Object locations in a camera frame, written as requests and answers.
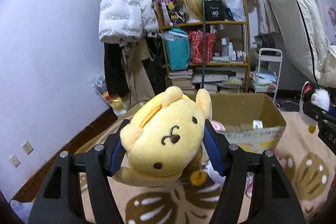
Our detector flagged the black white penguin plush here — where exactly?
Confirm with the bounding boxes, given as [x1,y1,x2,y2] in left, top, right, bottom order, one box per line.
[299,81,330,134]

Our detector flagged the purple white plush doll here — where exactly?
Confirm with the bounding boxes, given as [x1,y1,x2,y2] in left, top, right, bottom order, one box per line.
[203,161,226,185]

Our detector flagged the pink cake roll plush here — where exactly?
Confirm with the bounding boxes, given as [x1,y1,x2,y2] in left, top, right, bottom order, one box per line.
[211,120,226,132]

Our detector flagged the yellow dog plush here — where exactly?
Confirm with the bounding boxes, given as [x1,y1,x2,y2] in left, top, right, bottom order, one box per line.
[113,86,212,187]

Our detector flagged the white rolling cart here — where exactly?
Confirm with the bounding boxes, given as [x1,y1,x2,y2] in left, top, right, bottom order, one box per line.
[249,48,283,102]

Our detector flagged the cardboard box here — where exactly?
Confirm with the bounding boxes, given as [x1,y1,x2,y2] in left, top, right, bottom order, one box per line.
[180,93,287,155]

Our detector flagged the plastic bag with toys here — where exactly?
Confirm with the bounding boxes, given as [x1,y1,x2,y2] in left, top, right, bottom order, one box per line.
[91,73,127,117]

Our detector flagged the beige trench coat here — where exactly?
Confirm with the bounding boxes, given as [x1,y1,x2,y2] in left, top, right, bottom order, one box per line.
[122,43,155,108]

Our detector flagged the black hanging coat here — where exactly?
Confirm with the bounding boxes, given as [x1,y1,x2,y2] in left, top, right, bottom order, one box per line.
[104,43,130,98]

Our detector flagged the stack of books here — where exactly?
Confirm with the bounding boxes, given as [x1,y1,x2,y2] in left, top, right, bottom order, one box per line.
[169,69,194,90]

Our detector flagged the red gift bag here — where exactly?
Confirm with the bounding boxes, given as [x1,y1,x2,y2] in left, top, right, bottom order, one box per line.
[189,30,217,64]

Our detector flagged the black box with 40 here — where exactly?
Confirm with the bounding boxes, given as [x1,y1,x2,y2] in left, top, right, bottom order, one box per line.
[205,0,225,21]

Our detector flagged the green thin pole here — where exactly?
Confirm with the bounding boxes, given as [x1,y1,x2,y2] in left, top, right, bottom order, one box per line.
[201,0,206,89]

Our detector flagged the teal paper bag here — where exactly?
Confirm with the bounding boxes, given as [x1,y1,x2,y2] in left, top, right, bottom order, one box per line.
[162,28,190,71]

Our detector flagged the blonde wig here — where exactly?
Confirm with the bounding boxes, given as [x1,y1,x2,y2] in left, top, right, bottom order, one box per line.
[181,0,203,22]

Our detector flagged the black cartoon print bag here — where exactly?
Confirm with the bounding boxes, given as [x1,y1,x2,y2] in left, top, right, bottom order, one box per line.
[157,0,185,26]

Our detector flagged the wooden shelf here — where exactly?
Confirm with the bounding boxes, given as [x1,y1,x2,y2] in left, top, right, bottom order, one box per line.
[156,0,251,93]

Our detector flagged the white puffer jacket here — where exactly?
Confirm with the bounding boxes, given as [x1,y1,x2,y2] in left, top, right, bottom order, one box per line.
[98,0,159,46]

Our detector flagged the wall socket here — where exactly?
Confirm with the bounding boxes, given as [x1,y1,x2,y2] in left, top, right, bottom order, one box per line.
[21,141,34,155]
[9,155,21,168]

